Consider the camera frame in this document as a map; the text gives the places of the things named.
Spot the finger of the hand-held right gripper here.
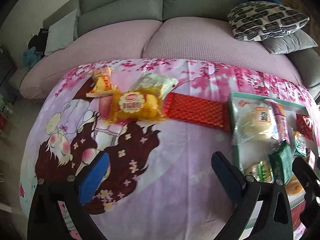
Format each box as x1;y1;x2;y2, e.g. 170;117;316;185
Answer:
292;156;320;231

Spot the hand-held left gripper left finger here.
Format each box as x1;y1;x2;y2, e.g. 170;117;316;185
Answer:
27;151;111;240

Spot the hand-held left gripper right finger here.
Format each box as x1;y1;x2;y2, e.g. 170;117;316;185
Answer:
210;151;293;240

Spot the round orange pastry cup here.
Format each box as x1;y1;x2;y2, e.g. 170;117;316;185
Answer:
285;177;306;197

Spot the small white snack packet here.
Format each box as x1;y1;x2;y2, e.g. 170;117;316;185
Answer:
306;148;317;167

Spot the green rimmed white tray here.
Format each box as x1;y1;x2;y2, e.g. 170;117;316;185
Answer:
228;92;320;240

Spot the dark green snack packet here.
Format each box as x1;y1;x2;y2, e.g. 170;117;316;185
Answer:
268;142;295;186

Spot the green cow print cake packet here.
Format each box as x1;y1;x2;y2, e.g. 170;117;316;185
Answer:
244;161;273;183

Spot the white green cracker packet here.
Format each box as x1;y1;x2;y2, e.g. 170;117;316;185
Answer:
292;131;307;157

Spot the round bun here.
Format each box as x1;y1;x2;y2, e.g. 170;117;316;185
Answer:
231;98;282;147

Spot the red snack packet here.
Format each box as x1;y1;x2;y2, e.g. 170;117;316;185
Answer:
296;113;315;142

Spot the pink white snack packet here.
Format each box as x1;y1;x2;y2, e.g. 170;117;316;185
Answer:
271;101;292;146

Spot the printed blanket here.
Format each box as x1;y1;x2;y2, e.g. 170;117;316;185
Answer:
19;58;320;240

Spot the red patterned snack box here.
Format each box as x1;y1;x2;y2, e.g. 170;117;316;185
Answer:
162;92;232;132

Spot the yellow bread packet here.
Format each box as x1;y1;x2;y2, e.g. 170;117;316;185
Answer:
107;86;167;127

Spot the orange yellow snack packet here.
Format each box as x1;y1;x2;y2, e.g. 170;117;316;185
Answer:
86;67;118;98

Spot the pale green snack packet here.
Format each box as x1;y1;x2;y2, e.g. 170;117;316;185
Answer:
128;72;179;100

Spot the grey quilted pillow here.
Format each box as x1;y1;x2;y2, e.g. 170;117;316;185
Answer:
261;32;318;55

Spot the pink sofa cover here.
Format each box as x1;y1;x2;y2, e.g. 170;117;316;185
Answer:
19;17;308;100

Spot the dark cloth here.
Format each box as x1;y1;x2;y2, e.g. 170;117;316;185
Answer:
22;28;49;68

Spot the light grey pillow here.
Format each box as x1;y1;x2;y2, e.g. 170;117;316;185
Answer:
44;10;78;57

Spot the black white patterned pillow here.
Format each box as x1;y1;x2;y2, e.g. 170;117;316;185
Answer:
227;1;310;42

